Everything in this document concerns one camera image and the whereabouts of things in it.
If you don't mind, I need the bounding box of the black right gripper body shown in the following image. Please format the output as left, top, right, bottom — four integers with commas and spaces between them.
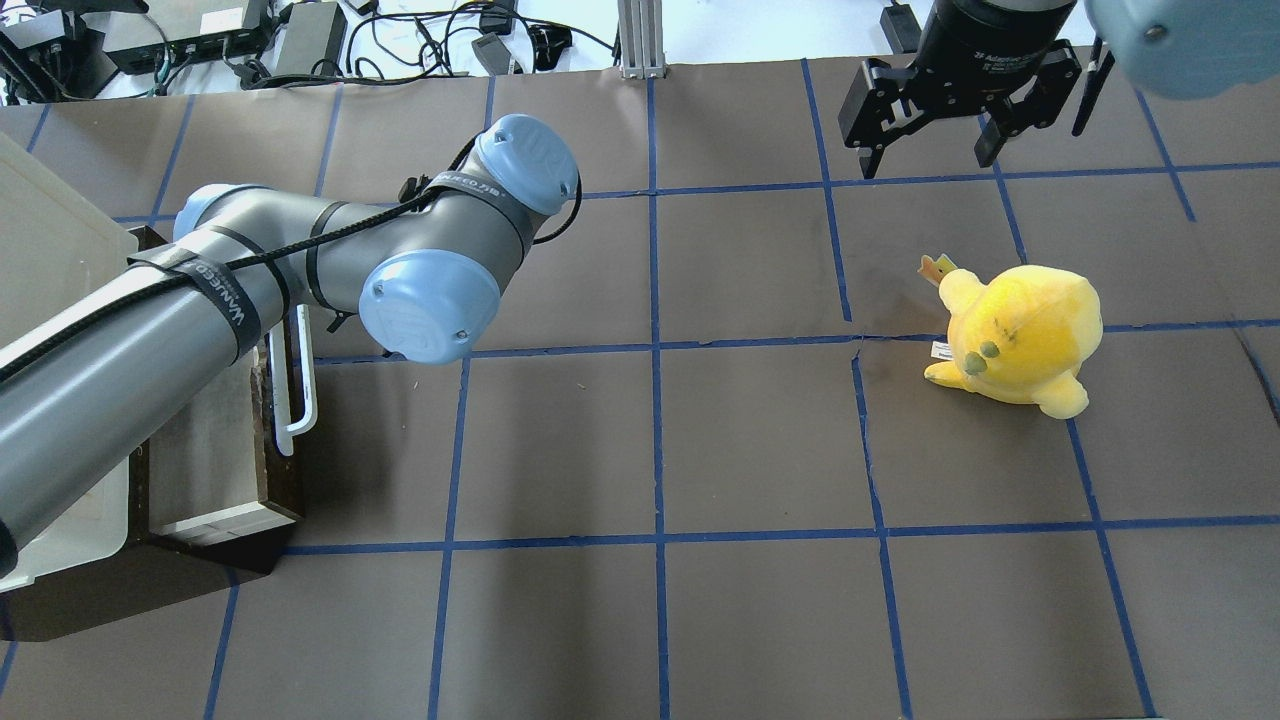
915, 1, 1076, 96

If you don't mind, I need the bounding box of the white drawer handle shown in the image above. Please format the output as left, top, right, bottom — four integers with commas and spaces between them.
268, 305, 319, 457

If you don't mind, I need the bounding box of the wooden drawer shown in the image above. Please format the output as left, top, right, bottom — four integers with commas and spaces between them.
147, 318, 305, 546

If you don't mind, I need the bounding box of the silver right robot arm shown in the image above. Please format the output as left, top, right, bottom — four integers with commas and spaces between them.
838, 1, 1279, 179

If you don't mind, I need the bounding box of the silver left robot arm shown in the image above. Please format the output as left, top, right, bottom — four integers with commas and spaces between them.
1, 114, 582, 573

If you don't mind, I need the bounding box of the yellow plush toy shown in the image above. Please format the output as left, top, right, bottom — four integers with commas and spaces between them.
918, 255, 1105, 420

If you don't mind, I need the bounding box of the black power adapter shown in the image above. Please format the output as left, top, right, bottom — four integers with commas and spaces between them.
271, 1, 347, 76

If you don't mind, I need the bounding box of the aluminium frame post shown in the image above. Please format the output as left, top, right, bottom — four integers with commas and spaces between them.
616, 1, 668, 79

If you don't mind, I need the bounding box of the black network switch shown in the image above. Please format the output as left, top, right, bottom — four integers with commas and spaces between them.
102, 1, 274, 76

